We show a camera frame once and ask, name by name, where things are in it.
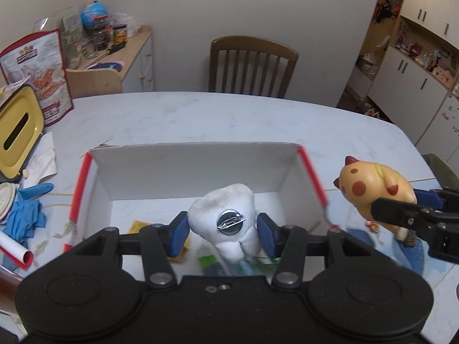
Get yellow cardboard box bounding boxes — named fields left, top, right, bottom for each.
left=128, top=220, right=190, bottom=263

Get orange spotted animal toy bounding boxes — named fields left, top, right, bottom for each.
left=334, top=155, right=417, bottom=241

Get white tooth plush keychain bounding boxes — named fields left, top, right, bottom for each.
left=188, top=183, right=260, bottom=263

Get white green plastic pouch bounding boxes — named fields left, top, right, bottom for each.
left=198, top=254, right=279, bottom=276

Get green upholstered chair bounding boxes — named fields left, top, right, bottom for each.
left=423, top=153, right=459, bottom=190

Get red white cardboard box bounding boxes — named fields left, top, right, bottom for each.
left=65, top=142, right=330, bottom=248

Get blue rubber glove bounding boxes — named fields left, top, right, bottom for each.
left=3, top=183, right=54, bottom=245

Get red white rolled paper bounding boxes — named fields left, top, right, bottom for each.
left=0, top=231, right=34, bottom=270

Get white paper napkin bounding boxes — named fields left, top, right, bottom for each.
left=22, top=132, right=58, bottom=188

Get white paper cup lid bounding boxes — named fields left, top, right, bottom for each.
left=0, top=183, right=18, bottom=224

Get wooden side cabinet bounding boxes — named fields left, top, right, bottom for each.
left=66, top=25, right=154, bottom=99

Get yellow tissue box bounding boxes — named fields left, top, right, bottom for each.
left=1, top=84, right=44, bottom=182

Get brown wooden chair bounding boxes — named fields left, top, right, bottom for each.
left=208, top=35, right=299, bottom=99

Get dark jar orange label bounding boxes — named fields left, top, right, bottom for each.
left=112, top=24, right=128, bottom=44

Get red printed snack bag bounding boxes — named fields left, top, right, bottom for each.
left=1, top=29, right=73, bottom=127

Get blue globe toy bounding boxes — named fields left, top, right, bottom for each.
left=80, top=1, right=108, bottom=29

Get white wall cabinet unit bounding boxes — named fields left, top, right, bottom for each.
left=337, top=0, right=459, bottom=162

